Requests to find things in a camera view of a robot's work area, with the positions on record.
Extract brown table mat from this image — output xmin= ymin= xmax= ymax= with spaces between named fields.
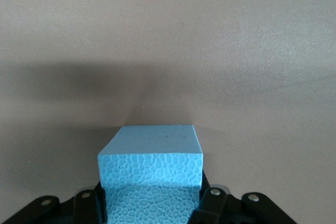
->
xmin=0 ymin=0 xmax=336 ymax=224

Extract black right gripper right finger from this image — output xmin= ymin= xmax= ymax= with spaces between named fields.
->
xmin=187 ymin=170 xmax=296 ymax=224

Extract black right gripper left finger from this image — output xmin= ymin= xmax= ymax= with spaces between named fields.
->
xmin=7 ymin=180 xmax=109 ymax=224

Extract light blue foam cube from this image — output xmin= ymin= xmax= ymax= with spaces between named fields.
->
xmin=97 ymin=124 xmax=205 ymax=224

